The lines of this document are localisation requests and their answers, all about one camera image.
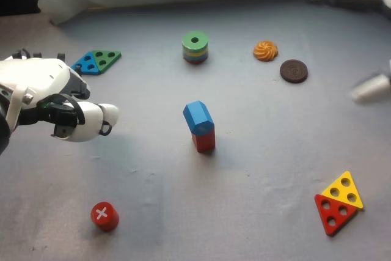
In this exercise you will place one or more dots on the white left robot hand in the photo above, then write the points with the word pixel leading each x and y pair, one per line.
pixel 36 74

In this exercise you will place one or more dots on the blue object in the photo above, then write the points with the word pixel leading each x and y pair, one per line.
pixel 197 115

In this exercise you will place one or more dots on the red rectangular block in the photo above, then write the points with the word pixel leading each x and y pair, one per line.
pixel 203 143

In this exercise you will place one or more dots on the blue triangle with holes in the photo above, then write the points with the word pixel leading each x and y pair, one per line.
pixel 85 64

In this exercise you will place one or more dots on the green triangle with holes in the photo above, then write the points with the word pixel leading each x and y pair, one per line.
pixel 105 57

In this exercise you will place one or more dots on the chocolate sandwich cookie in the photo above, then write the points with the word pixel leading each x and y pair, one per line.
pixel 294 71

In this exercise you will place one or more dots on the orange swirl cookie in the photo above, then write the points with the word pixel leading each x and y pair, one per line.
pixel 265 50

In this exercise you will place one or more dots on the red cylinder with white cross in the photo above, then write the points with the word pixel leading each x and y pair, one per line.
pixel 104 216

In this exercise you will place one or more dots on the grey table cloth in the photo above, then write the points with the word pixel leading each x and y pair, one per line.
pixel 152 181

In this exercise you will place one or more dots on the yellow triangle with holes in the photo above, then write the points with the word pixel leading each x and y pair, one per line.
pixel 345 192

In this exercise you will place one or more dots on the red triangle with holes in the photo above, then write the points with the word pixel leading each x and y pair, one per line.
pixel 333 215

